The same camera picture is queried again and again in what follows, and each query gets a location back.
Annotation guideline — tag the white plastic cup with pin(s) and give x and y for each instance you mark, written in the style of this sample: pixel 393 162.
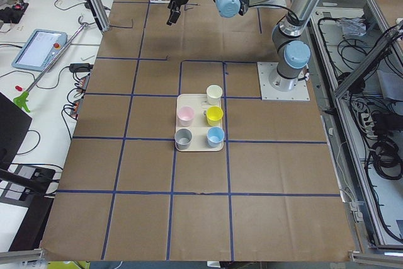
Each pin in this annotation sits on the white plastic cup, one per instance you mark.
pixel 214 94

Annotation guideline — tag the light blue cup rear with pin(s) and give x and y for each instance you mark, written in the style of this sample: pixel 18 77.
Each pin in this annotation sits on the light blue cup rear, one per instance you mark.
pixel 215 136

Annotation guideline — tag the cream plastic tray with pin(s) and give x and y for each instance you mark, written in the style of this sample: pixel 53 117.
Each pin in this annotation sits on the cream plastic tray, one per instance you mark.
pixel 199 126

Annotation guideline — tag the grey plastic cup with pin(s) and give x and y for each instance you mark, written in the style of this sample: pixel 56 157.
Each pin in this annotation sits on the grey plastic cup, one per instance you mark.
pixel 183 138

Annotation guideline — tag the black monitor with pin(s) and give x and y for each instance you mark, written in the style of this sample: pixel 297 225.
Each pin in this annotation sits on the black monitor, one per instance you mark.
pixel 14 125

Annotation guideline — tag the yellow plastic cup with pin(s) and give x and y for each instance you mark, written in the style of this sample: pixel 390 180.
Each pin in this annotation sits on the yellow plastic cup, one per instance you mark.
pixel 214 115

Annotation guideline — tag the green handled reacher tool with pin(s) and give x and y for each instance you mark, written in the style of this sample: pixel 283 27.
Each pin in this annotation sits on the green handled reacher tool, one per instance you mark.
pixel 21 100

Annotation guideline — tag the pink plastic cup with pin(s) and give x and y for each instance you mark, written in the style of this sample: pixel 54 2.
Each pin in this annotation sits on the pink plastic cup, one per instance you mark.
pixel 185 116

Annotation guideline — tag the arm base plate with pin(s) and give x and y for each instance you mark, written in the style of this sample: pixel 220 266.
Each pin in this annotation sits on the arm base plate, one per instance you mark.
pixel 273 87

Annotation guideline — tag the blue teach pendant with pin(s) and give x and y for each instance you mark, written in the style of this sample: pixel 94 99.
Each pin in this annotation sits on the blue teach pendant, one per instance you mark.
pixel 41 47

